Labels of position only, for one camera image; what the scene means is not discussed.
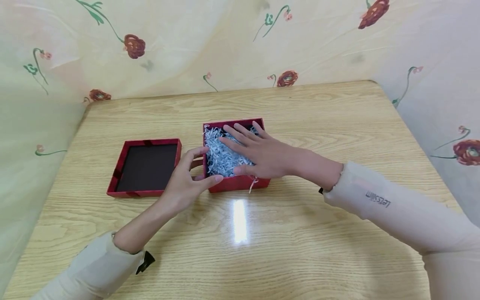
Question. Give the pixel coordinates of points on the person's right hand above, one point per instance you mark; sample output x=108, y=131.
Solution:
x=268, y=156

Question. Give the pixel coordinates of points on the person's left hand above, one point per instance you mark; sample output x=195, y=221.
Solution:
x=180, y=187

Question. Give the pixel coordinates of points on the person's right index finger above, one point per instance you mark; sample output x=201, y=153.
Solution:
x=234, y=146

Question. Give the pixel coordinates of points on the person's left fingers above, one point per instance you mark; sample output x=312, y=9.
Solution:
x=197, y=163

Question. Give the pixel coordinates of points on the person's right middle finger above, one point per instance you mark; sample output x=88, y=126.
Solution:
x=238, y=135

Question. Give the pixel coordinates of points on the person's left index finger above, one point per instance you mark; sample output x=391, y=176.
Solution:
x=194, y=152

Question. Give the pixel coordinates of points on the person's right little finger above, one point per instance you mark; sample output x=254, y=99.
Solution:
x=261, y=128

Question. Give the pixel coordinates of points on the person's right thumb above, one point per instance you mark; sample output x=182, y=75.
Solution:
x=244, y=169

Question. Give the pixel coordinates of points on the person's left thumb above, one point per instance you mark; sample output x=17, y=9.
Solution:
x=210, y=181

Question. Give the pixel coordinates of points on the person's right ring finger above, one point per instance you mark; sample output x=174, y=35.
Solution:
x=250, y=131

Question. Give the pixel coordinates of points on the red square gift box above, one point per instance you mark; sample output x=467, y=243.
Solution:
x=240, y=183

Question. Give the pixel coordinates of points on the white shredded paper filling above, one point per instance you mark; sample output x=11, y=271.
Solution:
x=221, y=160

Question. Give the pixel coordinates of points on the person's right forearm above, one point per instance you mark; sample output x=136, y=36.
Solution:
x=390, y=208

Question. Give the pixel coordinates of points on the person's left forearm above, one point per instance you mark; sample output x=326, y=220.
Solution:
x=112, y=250

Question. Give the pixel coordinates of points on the white paper strip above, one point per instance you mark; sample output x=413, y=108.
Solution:
x=254, y=184

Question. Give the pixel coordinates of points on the red square box lid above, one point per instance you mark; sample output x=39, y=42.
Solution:
x=147, y=167

